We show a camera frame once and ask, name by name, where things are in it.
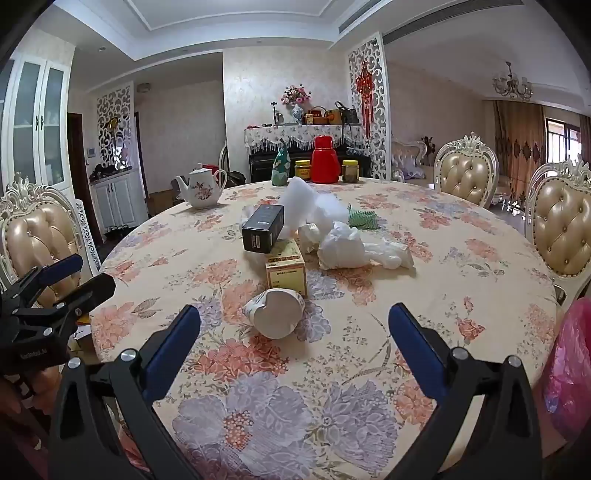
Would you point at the lace fringed cover cloth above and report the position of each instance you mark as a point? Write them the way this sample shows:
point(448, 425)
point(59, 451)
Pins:
point(295, 136)

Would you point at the white glass door cabinet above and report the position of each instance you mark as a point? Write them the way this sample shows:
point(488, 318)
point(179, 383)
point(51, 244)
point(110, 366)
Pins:
point(32, 115)

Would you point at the yellow cardboard box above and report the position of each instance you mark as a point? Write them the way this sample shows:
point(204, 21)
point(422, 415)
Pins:
point(286, 272)

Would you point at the white plastic bag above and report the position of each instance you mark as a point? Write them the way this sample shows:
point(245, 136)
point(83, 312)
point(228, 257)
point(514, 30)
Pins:
point(341, 249)

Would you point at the green patterned bottle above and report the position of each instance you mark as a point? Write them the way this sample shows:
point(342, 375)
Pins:
point(280, 168)

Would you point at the floral tablecloth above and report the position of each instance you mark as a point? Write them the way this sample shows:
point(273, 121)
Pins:
point(351, 332)

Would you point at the white carved armchair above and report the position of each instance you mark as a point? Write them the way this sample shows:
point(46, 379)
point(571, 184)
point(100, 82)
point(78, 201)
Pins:
point(408, 159)

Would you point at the white lattice screen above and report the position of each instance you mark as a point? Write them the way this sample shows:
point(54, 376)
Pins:
point(115, 124)
point(378, 92)

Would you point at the yellow lid glass jar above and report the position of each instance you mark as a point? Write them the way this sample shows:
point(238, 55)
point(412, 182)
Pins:
point(302, 171)
point(351, 173)

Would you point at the brown cardboard box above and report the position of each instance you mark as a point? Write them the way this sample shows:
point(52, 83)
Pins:
point(161, 202)

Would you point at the wooden frame window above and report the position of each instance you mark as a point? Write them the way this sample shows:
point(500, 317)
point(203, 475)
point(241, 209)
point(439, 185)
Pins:
point(561, 138)

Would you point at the red and yellow gift box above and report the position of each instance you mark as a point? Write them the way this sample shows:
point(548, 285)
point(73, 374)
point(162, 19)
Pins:
point(317, 117)

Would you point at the black cardboard box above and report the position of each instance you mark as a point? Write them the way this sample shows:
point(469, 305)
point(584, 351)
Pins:
point(263, 226)

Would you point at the white paper cup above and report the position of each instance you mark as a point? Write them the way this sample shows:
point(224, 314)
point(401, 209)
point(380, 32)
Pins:
point(277, 316)

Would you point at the white floral teapot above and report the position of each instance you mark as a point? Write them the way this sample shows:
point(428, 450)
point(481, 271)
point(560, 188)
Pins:
point(203, 189)

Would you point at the white crumpled plastic bags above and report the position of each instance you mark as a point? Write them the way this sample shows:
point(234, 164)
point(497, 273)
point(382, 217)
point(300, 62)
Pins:
point(304, 198)

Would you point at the red thermos jug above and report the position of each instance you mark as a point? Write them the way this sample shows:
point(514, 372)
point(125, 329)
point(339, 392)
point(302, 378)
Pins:
point(325, 161)

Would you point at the gold tufted carved chair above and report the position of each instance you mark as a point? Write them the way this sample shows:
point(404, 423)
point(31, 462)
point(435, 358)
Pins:
point(561, 221)
point(37, 240)
point(464, 173)

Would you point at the crumpled white plastic wrap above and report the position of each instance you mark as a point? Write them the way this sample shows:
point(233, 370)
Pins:
point(390, 256)

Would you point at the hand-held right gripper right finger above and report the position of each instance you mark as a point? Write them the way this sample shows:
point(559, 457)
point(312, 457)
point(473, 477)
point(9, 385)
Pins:
point(415, 350)

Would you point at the white low cabinet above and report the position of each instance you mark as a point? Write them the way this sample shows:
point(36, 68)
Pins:
point(117, 198)

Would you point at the white patterned board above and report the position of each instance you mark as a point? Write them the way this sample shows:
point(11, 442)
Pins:
point(87, 233)

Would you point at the black handbag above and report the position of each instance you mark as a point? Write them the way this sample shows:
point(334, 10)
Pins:
point(348, 114)

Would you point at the chandelier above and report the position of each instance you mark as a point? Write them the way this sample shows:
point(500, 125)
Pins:
point(510, 87)

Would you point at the green foam net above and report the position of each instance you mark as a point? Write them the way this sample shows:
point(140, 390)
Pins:
point(362, 219)

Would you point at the ceiling air vent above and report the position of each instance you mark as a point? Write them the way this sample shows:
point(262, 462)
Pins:
point(348, 19)

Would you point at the brown patterned curtain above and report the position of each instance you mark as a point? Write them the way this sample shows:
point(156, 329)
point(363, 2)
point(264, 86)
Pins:
point(519, 138)

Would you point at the red knot hanging ornament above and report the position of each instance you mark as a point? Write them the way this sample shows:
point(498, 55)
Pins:
point(364, 83)

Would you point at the black piano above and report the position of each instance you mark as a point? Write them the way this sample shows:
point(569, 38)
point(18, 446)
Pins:
point(263, 166)

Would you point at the flower vase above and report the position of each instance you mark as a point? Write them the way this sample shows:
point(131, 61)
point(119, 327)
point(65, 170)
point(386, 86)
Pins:
point(298, 113)

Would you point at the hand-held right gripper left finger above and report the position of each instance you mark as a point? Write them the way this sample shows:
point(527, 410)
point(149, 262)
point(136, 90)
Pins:
point(173, 350)

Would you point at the pink trash bag bin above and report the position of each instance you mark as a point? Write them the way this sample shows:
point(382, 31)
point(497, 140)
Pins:
point(570, 369)

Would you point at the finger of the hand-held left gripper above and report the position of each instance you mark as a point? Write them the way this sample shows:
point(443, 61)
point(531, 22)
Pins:
point(64, 268)
point(92, 288)

